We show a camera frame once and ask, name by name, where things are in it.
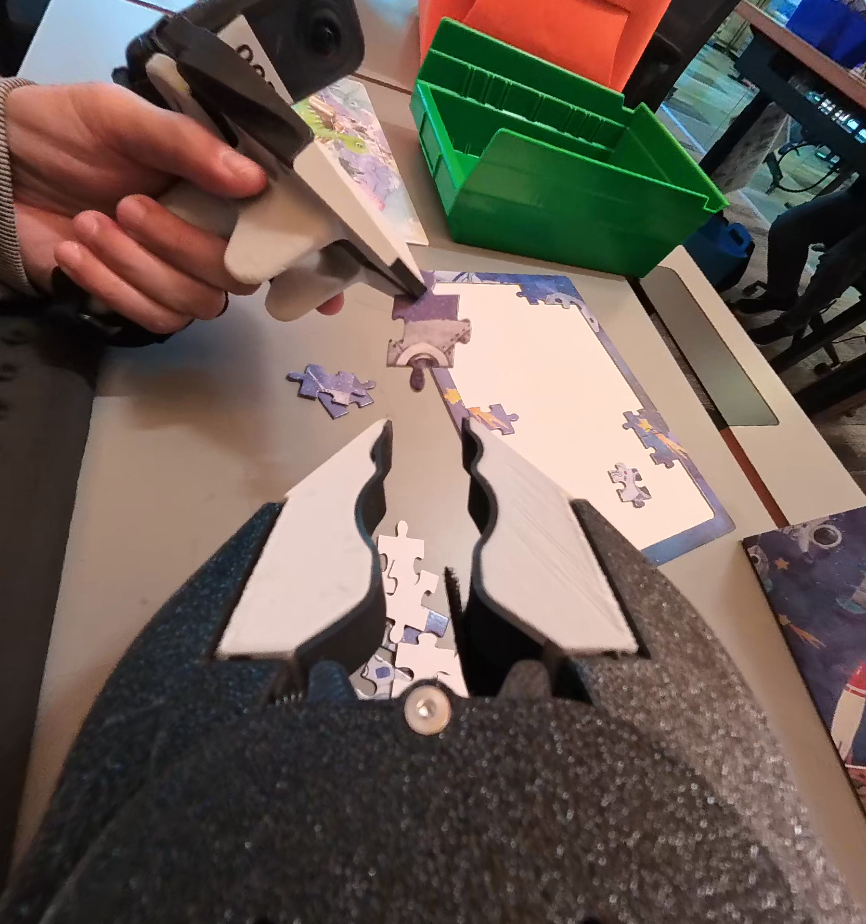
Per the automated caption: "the person's left hand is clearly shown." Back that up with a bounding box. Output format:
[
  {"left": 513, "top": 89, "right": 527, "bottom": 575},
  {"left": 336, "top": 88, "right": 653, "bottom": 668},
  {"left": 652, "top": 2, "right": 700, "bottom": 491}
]
[{"left": 3, "top": 81, "right": 347, "bottom": 334}]

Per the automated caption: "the blue comet puzzle piece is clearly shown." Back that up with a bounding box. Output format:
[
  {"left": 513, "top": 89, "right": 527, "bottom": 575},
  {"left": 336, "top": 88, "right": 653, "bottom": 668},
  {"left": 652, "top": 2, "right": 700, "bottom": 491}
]
[
  {"left": 469, "top": 403, "right": 520, "bottom": 437},
  {"left": 646, "top": 432, "right": 690, "bottom": 470}
]

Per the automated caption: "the grey desk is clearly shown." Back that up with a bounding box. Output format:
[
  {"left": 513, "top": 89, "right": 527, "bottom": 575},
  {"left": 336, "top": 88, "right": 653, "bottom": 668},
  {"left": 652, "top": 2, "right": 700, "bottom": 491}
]
[{"left": 14, "top": 0, "right": 866, "bottom": 867}]

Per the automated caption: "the pile of jigsaw puzzle pieces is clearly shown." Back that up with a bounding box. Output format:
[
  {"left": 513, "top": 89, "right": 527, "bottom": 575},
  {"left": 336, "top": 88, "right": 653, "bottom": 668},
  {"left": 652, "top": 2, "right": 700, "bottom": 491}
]
[{"left": 349, "top": 520, "right": 470, "bottom": 701}]

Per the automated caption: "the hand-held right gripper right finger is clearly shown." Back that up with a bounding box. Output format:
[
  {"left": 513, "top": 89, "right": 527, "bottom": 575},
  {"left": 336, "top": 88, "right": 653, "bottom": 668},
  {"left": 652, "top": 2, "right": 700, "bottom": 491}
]
[{"left": 460, "top": 419, "right": 639, "bottom": 658}]

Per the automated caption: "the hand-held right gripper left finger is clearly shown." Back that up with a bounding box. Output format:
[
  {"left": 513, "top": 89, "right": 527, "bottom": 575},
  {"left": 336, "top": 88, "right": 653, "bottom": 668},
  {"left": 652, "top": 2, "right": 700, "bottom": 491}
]
[{"left": 216, "top": 419, "right": 394, "bottom": 663}]

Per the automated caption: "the black framed table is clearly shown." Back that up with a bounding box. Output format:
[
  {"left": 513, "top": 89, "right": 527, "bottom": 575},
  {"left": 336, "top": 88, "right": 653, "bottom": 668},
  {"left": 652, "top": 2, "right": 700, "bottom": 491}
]
[{"left": 700, "top": 0, "right": 866, "bottom": 412}]

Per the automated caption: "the blue crate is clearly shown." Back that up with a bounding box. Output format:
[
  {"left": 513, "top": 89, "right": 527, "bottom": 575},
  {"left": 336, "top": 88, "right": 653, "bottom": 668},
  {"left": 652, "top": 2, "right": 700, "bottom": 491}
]
[{"left": 685, "top": 213, "right": 756, "bottom": 293}]

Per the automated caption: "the blue framed puzzle board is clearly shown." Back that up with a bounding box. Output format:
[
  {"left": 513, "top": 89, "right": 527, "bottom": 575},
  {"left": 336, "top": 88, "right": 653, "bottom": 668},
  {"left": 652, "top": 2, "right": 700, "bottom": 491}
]
[{"left": 389, "top": 270, "right": 737, "bottom": 567}]

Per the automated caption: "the dark perforated panel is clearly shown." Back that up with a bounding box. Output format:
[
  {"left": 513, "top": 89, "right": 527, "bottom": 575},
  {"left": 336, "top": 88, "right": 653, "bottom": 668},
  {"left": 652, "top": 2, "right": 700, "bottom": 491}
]
[{"left": 0, "top": 299, "right": 102, "bottom": 924}]

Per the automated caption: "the red plastic bin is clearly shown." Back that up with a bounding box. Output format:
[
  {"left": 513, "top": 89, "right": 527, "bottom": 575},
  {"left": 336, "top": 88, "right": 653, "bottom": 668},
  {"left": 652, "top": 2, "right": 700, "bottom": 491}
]
[{"left": 418, "top": 0, "right": 672, "bottom": 91}]

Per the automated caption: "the illustrated puzzle box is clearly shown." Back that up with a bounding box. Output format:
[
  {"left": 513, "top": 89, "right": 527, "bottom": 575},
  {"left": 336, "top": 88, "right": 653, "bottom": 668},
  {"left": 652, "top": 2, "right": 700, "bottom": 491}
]
[{"left": 743, "top": 498, "right": 866, "bottom": 878}]

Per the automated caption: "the pink dinosaur puzzle board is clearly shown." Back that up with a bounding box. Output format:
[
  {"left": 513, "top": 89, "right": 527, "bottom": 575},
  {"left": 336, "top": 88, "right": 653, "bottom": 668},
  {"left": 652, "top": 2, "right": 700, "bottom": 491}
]
[{"left": 292, "top": 76, "right": 430, "bottom": 246}]

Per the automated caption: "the purple grey puzzle piece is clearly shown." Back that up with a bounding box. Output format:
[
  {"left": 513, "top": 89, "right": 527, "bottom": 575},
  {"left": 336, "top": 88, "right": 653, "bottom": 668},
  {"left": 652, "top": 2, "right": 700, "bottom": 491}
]
[{"left": 386, "top": 273, "right": 473, "bottom": 392}]

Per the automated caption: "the dark grey desk flap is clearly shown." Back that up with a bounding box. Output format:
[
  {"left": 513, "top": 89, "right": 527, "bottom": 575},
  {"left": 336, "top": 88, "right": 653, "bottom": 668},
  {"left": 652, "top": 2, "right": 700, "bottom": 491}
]
[{"left": 638, "top": 266, "right": 780, "bottom": 427}]

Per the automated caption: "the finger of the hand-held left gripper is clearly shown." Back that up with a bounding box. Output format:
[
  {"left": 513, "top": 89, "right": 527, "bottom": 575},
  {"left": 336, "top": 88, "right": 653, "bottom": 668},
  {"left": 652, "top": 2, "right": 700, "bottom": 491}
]
[
  {"left": 330, "top": 240, "right": 423, "bottom": 298},
  {"left": 292, "top": 137, "right": 428, "bottom": 297}
]

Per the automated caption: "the green plastic bin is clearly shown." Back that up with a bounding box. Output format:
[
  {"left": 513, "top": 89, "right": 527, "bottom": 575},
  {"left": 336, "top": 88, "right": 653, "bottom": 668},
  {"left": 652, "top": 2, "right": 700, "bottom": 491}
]
[{"left": 410, "top": 18, "right": 730, "bottom": 279}]

